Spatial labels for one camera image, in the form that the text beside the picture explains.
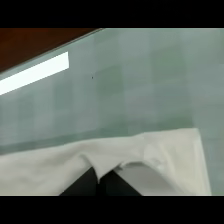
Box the white garment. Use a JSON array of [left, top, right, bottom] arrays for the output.
[[0, 127, 213, 197]]

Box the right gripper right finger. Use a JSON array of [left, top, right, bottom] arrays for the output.
[[98, 168, 144, 197]]

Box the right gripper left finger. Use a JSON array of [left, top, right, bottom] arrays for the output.
[[59, 165, 102, 197]]

